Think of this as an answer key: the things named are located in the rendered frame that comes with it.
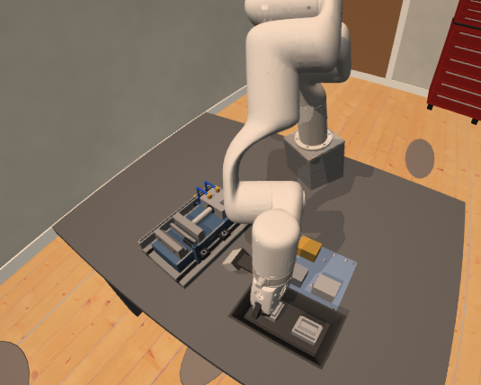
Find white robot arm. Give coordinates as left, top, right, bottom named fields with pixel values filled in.
left=223, top=0, right=352, bottom=289

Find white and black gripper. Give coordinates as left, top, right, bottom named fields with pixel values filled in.
left=251, top=277, right=292, bottom=320

